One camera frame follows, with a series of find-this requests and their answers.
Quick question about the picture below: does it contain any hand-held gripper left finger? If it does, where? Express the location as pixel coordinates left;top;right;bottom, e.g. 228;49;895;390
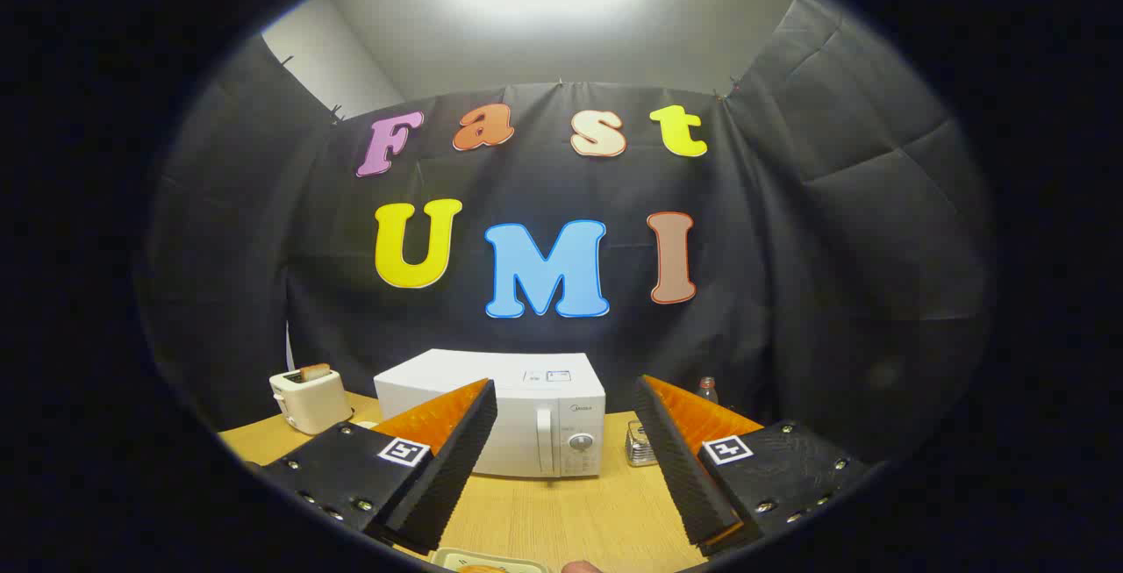
261;378;498;555

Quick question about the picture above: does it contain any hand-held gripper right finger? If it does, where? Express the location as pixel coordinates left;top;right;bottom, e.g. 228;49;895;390
633;374;871;555

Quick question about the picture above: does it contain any white microwave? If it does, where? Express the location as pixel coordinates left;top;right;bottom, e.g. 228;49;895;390
374;348;607;479

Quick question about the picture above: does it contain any pale serving tray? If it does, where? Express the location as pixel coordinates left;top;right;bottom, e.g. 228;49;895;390
430;548;552;573

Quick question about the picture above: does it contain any white toaster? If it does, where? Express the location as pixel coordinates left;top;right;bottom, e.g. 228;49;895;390
269;368;354;435

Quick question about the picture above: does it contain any metal wire basket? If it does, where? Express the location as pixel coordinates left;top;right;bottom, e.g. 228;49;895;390
625;419;659;468

